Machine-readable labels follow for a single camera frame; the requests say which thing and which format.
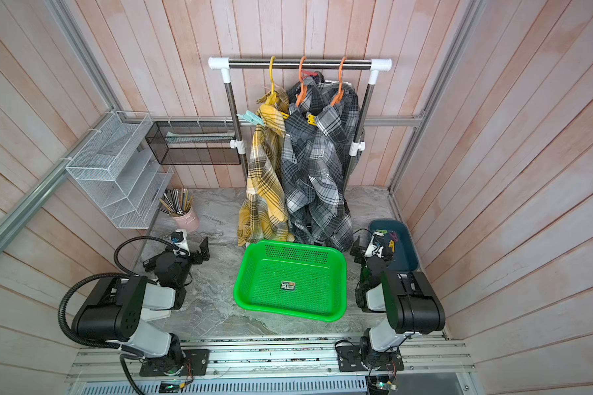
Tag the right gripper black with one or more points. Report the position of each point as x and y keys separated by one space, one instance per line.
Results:
x=359 y=259

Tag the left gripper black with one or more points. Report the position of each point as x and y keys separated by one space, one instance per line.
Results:
x=204 y=253

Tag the yellow plaid shirt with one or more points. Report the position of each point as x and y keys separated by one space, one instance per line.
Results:
x=263 y=214

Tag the mint green clothespin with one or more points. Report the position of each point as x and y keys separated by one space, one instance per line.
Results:
x=251 y=117

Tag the yellow plastic hanger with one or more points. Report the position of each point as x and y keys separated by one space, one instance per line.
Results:
x=272 y=81

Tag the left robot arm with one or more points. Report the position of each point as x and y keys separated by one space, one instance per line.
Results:
x=105 y=311

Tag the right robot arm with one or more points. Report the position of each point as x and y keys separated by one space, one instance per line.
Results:
x=390 y=283

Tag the orange hanger right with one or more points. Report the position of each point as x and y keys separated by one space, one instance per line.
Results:
x=340 y=92

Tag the orange hanger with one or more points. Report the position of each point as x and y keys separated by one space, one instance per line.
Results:
x=340 y=92
x=303 y=88

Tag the orange hanger left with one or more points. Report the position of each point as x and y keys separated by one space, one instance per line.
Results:
x=303 y=88

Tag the dark teal tray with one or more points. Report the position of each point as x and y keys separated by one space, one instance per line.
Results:
x=399 y=243

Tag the pink pencil cup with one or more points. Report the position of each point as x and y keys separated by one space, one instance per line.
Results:
x=178 y=205

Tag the green plastic basket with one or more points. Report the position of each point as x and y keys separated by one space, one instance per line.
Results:
x=303 y=281

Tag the grey plaid shirt left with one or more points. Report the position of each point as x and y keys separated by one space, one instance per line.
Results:
x=297 y=146

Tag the grey plaid shirt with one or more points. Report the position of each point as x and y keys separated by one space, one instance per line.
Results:
x=297 y=146
x=329 y=164

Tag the grey plaid shirt right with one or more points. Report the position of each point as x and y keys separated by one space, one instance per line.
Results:
x=329 y=164

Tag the yellow clothespin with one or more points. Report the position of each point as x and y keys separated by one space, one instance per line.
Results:
x=311 y=119

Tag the metal clothes rack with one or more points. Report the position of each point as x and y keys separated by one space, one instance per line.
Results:
x=225 y=65

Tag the red clothespin on rack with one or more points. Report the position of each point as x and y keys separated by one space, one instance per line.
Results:
x=317 y=75

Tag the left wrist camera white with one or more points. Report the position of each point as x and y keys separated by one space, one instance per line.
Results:
x=180 y=242

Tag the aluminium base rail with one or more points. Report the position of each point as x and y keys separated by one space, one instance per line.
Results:
x=327 y=355

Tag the black mesh wall basket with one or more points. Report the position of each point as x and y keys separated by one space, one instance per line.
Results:
x=186 y=143

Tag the white wire mesh shelf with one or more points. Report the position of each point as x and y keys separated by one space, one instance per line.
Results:
x=119 y=173

